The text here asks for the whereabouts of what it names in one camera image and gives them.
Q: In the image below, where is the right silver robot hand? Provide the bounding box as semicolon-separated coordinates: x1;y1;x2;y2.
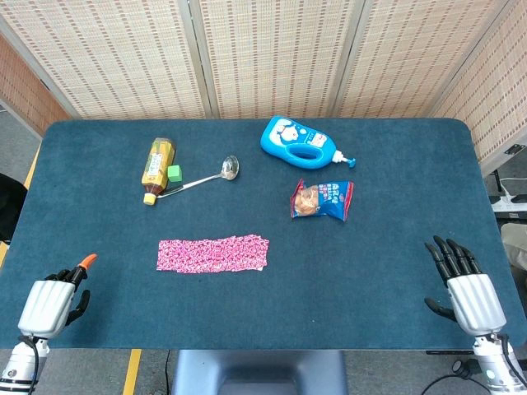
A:
423;235;508;337

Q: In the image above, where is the white power strip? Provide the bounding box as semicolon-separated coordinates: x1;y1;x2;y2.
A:
491;192;527;213

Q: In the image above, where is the blue biscuit snack bag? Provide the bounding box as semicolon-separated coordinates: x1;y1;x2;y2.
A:
290;178;355;223

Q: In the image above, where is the beige bag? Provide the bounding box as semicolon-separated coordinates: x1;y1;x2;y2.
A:
500;224;527;269

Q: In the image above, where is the black round knob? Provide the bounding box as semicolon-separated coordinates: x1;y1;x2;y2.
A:
451;359;473;380

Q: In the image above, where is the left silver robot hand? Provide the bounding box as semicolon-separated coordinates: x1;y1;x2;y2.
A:
17;253;99;340

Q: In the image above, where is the black floor cable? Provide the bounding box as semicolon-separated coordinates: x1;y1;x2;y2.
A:
419;374;492;395

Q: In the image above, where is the blue felt table mat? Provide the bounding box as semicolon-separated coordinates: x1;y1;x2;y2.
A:
0;118;527;352

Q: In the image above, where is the brown tea bottle yellow cap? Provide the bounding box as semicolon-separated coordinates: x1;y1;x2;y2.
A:
141;137;177;206

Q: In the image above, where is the blue pump detergent bottle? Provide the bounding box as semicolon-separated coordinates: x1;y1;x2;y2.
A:
259;115;357;170

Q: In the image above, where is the pink patterned cloth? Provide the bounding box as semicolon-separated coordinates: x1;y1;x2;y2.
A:
156;233;271;274

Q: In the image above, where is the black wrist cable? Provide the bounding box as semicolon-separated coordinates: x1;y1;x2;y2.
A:
495;332;527;382
17;335;41;395

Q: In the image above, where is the steel soup ladle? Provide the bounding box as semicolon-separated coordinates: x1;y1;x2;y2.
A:
157;155;240;199

